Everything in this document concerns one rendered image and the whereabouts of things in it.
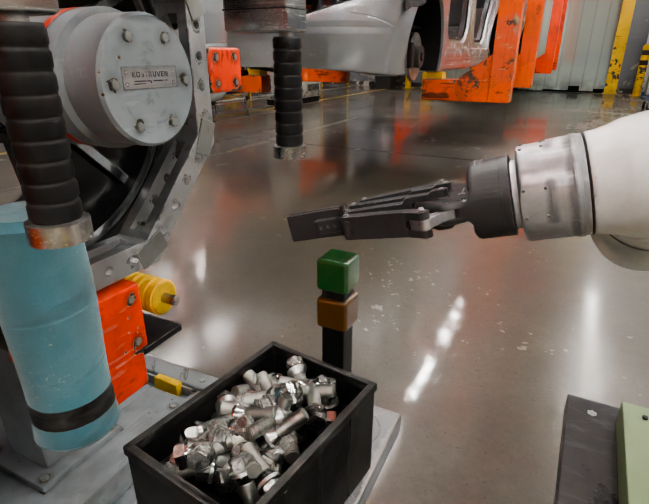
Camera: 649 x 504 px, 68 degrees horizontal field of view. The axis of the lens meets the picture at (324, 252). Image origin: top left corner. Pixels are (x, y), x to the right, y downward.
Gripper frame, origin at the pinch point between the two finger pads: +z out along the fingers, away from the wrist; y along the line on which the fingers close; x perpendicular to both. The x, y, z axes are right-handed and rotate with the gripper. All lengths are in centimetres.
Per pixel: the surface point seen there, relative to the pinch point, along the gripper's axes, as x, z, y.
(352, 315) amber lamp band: 12.2, -0.4, -1.4
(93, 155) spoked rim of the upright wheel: -13.6, 37.9, -8.1
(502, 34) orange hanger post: -29, -6, -359
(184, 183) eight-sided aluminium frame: -6.0, 28.6, -14.6
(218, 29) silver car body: -40, 58, -85
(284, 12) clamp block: -23.0, 1.8, -8.7
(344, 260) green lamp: 4.8, -1.5, -0.6
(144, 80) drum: -18.7, 11.8, 6.1
